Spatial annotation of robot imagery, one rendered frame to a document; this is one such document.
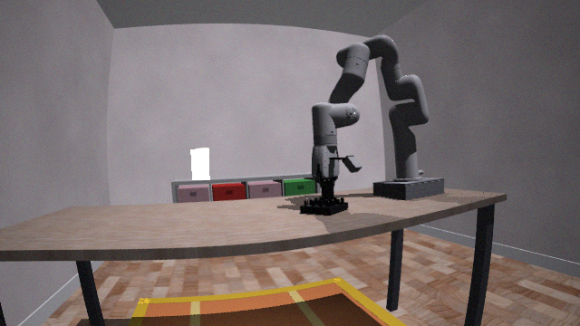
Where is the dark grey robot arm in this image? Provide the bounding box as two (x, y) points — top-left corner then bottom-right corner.
(312, 35), (429, 182)

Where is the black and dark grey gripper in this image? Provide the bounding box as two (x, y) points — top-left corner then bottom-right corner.
(312, 144), (340, 200)

